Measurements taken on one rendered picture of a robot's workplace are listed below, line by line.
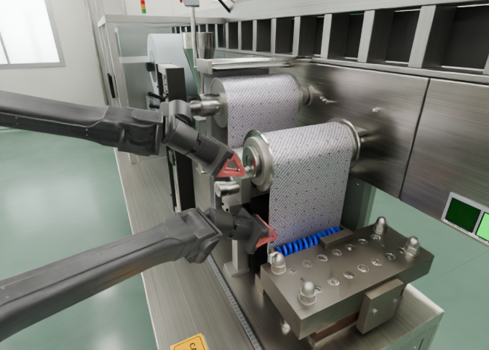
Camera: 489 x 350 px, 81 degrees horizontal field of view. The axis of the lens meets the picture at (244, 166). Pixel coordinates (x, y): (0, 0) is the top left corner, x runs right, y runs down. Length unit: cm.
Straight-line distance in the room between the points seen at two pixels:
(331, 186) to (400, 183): 17
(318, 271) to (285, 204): 17
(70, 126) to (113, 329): 157
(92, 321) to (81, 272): 169
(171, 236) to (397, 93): 60
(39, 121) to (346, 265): 69
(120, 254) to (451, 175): 65
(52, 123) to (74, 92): 555
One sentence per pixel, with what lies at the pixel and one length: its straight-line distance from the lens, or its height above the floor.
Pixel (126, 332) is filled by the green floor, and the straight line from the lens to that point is 199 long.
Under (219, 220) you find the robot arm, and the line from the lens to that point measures 61.
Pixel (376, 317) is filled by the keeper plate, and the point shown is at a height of 95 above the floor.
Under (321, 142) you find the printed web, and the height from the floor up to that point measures 129.
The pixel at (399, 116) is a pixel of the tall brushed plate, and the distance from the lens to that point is 79.
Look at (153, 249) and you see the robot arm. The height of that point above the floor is 122.
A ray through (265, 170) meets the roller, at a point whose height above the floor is 125.
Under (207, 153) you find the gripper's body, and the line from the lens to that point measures 60.
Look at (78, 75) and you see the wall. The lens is 609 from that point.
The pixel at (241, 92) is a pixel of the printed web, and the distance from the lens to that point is 83.
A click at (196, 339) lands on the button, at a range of 73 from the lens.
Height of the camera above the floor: 152
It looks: 25 degrees down
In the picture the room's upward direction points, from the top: straight up
